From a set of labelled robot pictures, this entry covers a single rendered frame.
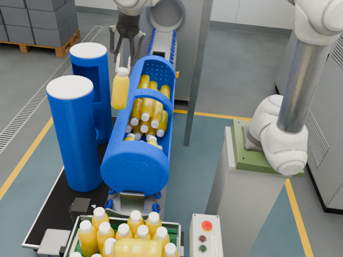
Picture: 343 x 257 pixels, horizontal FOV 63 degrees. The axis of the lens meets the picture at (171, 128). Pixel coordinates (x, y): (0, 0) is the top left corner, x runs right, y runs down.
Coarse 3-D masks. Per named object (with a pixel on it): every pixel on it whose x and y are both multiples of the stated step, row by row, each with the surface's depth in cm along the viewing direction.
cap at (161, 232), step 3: (159, 228) 100; (162, 228) 100; (165, 228) 100; (156, 231) 99; (159, 231) 99; (162, 231) 99; (165, 231) 99; (156, 234) 99; (159, 234) 98; (162, 234) 98; (165, 234) 98; (159, 237) 98; (162, 237) 98
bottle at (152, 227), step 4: (148, 220) 104; (160, 220) 106; (144, 224) 107; (148, 224) 104; (152, 224) 104; (156, 224) 104; (160, 224) 105; (148, 228) 104; (152, 228) 104; (156, 228) 104; (152, 232) 104; (152, 236) 106
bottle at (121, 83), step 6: (114, 78) 112; (120, 78) 111; (126, 78) 112; (114, 84) 112; (120, 84) 111; (126, 84) 112; (114, 90) 114; (120, 90) 113; (126, 90) 114; (114, 96) 115; (120, 96) 115; (126, 96) 116; (114, 102) 117; (120, 102) 117; (126, 102) 119; (114, 108) 119; (120, 108) 119
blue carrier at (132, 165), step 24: (144, 72) 181; (168, 72) 181; (144, 96) 139; (120, 120) 127; (168, 120) 156; (120, 144) 111; (144, 144) 111; (168, 144) 136; (120, 168) 113; (144, 168) 112; (168, 168) 116; (144, 192) 122
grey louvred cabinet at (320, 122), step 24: (288, 48) 361; (336, 48) 245; (288, 72) 352; (336, 72) 242; (336, 96) 238; (312, 120) 274; (336, 120) 233; (312, 144) 268; (336, 144) 229; (312, 168) 264; (336, 168) 225; (336, 192) 224
